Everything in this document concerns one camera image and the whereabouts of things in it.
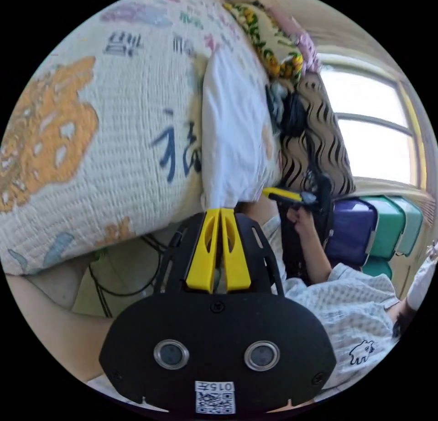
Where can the window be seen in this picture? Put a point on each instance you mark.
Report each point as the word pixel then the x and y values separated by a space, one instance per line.
pixel 369 119

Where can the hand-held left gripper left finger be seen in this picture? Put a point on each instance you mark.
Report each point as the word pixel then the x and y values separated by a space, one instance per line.
pixel 202 256

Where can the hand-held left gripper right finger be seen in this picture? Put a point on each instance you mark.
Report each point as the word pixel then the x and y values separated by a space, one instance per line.
pixel 237 256

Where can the white patterned short sleeve shirt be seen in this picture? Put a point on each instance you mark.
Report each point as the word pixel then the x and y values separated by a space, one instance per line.
pixel 232 136

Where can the green storage box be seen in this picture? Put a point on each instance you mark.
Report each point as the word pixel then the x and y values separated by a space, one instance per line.
pixel 393 225

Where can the floral pillow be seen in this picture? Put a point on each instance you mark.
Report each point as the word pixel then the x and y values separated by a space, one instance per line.
pixel 265 37

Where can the pile of clothes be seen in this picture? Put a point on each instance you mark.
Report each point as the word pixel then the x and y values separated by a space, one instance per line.
pixel 321 147

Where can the person's right hand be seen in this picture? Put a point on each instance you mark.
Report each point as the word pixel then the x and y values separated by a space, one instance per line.
pixel 302 222

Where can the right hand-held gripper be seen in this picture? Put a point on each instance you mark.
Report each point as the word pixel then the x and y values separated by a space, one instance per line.
pixel 316 205

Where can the person's right forearm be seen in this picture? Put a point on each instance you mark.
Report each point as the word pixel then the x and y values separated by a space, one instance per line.
pixel 316 256

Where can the purple storage box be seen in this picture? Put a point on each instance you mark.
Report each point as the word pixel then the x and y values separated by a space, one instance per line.
pixel 349 232

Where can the person's body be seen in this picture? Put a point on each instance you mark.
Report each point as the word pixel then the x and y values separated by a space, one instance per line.
pixel 352 311

